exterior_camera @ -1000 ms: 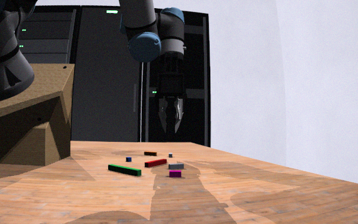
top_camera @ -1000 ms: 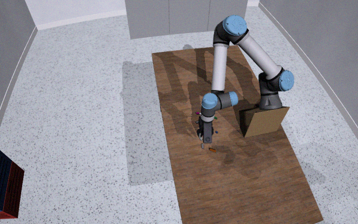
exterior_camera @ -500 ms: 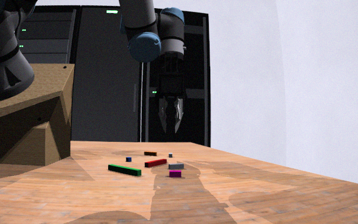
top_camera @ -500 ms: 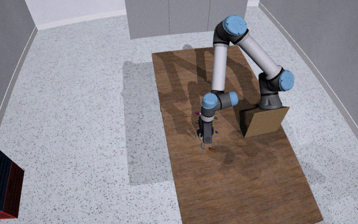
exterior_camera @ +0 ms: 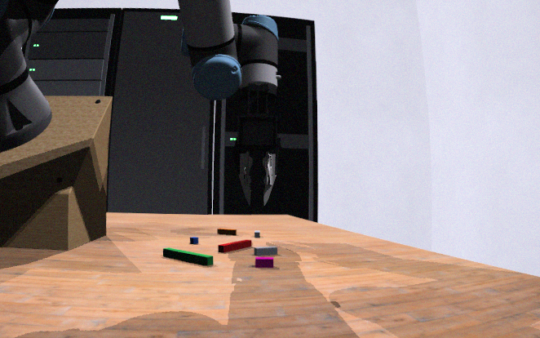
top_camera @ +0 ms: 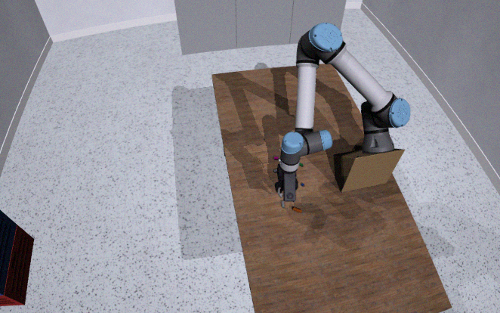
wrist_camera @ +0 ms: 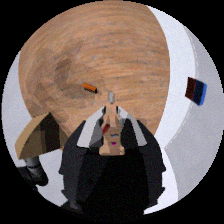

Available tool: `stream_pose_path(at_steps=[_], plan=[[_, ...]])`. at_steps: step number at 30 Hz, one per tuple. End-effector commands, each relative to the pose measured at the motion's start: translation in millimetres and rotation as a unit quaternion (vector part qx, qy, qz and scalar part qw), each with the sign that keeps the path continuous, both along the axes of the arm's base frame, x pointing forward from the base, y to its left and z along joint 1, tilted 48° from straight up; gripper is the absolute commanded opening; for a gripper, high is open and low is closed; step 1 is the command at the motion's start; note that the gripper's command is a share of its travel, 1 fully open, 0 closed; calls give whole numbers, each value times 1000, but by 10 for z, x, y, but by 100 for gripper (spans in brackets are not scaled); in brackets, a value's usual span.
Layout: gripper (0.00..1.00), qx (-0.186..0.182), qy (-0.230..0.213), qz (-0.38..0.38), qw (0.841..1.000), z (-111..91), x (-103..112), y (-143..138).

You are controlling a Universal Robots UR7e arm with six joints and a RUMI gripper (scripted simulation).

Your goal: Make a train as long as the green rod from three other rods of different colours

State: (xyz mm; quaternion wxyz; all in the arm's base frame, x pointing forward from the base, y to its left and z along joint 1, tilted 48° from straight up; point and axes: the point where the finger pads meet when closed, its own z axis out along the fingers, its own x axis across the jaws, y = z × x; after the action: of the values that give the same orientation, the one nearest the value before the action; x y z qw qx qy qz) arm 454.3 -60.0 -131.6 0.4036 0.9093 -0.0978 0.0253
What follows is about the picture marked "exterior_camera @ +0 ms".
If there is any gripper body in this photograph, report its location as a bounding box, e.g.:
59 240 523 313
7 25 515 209
237 84 277 153

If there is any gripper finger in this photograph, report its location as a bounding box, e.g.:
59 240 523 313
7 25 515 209
263 138 282 206
233 137 253 206

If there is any green rod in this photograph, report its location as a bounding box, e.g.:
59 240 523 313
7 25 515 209
163 248 214 266

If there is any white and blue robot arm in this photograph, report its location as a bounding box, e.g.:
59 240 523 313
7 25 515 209
0 0 281 151

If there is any orange rod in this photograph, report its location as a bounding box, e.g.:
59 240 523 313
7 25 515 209
217 229 237 235

